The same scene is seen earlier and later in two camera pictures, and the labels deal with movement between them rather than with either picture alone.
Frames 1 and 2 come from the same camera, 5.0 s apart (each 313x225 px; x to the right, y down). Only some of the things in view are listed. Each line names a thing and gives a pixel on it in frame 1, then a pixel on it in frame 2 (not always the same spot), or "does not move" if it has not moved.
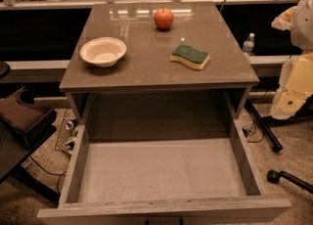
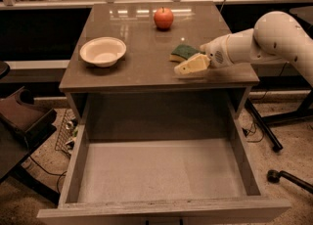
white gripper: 303,28 → 216,52
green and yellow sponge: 198,60 does not move
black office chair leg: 273,176 does not move
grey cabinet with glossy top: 147,95 does not move
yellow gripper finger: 287,104 → 196,64
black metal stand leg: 263,125 does not move
